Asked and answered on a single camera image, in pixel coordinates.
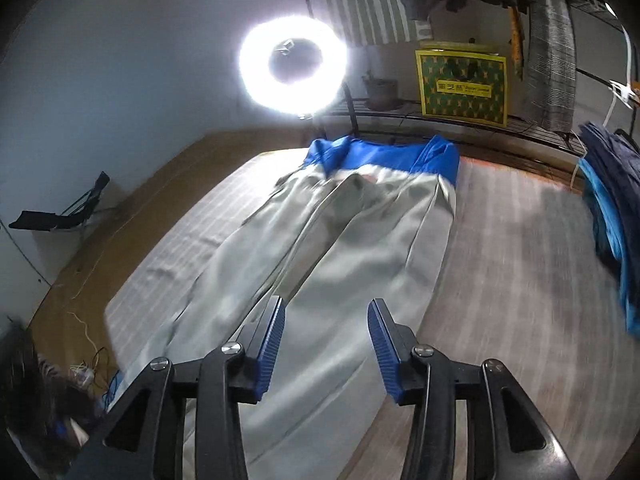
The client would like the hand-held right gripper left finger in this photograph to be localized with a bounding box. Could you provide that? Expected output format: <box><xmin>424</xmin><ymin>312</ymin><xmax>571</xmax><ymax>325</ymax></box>
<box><xmin>67</xmin><ymin>295</ymin><xmax>287</xmax><ymax>480</ymax></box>

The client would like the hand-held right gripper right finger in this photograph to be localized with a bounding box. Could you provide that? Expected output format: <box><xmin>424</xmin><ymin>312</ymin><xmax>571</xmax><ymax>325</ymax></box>
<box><xmin>367</xmin><ymin>299</ymin><xmax>581</xmax><ymax>480</ymax></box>

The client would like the white and blue jacket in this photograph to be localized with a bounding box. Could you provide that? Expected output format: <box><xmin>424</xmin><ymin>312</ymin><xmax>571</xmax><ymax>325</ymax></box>
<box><xmin>172</xmin><ymin>135</ymin><xmax>461</xmax><ymax>480</ymax></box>

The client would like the grey striped bed blanket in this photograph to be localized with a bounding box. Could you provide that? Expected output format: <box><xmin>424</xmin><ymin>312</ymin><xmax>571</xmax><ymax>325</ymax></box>
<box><xmin>105</xmin><ymin>147</ymin><xmax>640</xmax><ymax>480</ymax></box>

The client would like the blue sheet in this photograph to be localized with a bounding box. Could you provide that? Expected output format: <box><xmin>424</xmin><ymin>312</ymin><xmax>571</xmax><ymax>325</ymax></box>
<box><xmin>102</xmin><ymin>367</ymin><xmax>123</xmax><ymax>403</ymax></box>

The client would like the white power strip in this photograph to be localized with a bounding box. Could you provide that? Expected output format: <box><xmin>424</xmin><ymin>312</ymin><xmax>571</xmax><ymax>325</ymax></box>
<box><xmin>70</xmin><ymin>365</ymin><xmax>96</xmax><ymax>389</ymax></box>

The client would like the black metal garment rack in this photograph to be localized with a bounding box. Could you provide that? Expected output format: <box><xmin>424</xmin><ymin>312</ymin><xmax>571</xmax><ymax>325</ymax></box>
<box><xmin>320</xmin><ymin>0</ymin><xmax>640</xmax><ymax>158</ymax></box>

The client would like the dark cloth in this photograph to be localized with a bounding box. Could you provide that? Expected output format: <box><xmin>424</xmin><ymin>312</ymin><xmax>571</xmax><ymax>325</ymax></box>
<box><xmin>0</xmin><ymin>317</ymin><xmax>108</xmax><ymax>463</ymax></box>

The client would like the teal blue garment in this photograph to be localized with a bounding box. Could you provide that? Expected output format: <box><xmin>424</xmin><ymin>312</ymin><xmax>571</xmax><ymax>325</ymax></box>
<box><xmin>577</xmin><ymin>157</ymin><xmax>640</xmax><ymax>337</ymax></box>

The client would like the yellow patterned bag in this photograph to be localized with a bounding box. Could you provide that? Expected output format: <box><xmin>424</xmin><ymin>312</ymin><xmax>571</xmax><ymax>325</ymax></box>
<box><xmin>415</xmin><ymin>40</ymin><xmax>508</xmax><ymax>126</ymax></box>

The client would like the navy garment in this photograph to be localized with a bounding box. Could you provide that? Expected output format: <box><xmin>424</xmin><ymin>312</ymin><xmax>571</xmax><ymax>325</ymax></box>
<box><xmin>579</xmin><ymin>121</ymin><xmax>640</xmax><ymax>266</ymax></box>

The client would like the grey plaid hanging garment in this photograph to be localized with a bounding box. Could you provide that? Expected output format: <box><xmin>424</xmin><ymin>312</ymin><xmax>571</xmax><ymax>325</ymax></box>
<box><xmin>522</xmin><ymin>0</ymin><xmax>577</xmax><ymax>133</ymax></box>

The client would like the green striped hanging cloth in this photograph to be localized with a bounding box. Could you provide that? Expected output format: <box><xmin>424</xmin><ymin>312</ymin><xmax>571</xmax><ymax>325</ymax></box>
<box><xmin>315</xmin><ymin>0</ymin><xmax>433</xmax><ymax>47</ymax></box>

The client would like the white clip lamp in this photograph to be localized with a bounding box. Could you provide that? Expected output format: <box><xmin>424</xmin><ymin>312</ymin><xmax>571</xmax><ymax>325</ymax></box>
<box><xmin>602</xmin><ymin>2</ymin><xmax>640</xmax><ymax>126</ymax></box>

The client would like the ring light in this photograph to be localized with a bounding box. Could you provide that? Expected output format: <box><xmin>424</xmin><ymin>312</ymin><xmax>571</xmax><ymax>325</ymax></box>
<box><xmin>239</xmin><ymin>17</ymin><xmax>349</xmax><ymax>117</ymax></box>

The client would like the yellow hanging strap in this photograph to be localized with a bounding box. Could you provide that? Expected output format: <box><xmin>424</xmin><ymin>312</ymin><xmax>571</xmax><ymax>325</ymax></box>
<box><xmin>506</xmin><ymin>6</ymin><xmax>525</xmax><ymax>81</ymax></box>

